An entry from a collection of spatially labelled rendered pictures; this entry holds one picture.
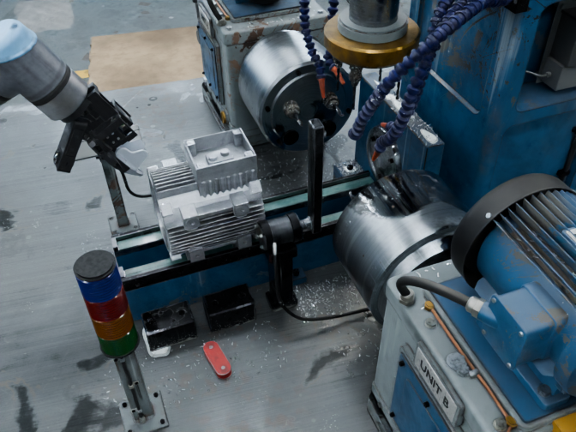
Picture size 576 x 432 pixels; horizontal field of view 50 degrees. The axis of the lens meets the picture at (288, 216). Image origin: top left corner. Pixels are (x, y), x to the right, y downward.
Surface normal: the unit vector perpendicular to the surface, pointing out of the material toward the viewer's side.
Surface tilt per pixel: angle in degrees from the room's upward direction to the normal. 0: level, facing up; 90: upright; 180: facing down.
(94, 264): 0
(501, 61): 90
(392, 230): 36
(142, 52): 0
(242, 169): 90
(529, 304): 0
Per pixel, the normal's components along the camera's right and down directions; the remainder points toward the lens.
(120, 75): -0.01, -0.73
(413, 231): -0.34, -0.60
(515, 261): -0.83, -0.14
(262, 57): -0.61, -0.41
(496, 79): -0.94, 0.25
